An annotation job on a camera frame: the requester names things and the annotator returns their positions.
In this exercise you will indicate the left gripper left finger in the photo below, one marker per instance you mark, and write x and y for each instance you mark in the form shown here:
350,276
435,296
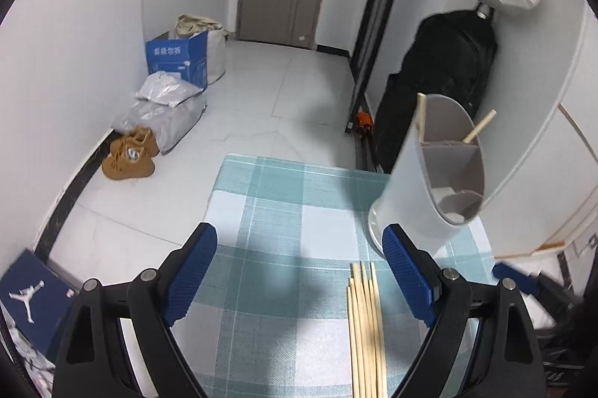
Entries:
93,359

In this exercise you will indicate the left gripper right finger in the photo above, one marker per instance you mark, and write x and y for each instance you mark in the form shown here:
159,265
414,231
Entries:
505,360

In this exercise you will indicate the wooden chopstick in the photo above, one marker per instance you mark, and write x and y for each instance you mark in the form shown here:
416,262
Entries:
364,329
421,115
381,356
356,316
476,131
353,345
376,344
369,331

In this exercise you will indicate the blue Jordan shoe box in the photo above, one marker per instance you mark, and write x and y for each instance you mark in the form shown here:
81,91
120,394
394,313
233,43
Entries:
38,301

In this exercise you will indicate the teal checked table cloth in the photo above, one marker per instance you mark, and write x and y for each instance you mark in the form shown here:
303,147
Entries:
269,319

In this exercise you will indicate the grey white utensil holder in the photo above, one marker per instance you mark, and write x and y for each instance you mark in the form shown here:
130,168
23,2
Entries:
436,188

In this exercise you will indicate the brown suede shoe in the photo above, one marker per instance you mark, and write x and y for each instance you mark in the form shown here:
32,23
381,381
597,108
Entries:
127,160
138,137

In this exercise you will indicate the wooden chopstick in holder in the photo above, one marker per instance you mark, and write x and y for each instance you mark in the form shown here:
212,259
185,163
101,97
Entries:
476,131
421,115

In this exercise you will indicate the grey plastic parcel bag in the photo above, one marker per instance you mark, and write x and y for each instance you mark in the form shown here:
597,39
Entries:
168,124

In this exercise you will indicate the orange tool on floor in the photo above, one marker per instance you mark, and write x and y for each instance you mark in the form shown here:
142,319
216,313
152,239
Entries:
363,122

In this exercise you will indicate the white plastic parcel bag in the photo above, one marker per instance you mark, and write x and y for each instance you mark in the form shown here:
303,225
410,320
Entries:
167,89

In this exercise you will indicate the black hanging jacket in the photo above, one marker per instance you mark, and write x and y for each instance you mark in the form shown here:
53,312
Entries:
451,54

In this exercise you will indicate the blue cardboard box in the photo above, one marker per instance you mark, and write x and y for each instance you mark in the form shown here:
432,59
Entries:
185,57

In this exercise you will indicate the beige tote bag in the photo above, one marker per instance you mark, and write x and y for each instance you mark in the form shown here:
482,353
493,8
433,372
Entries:
189,26

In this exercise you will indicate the black coat rack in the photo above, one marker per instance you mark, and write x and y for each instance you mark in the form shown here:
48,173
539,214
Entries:
369,40

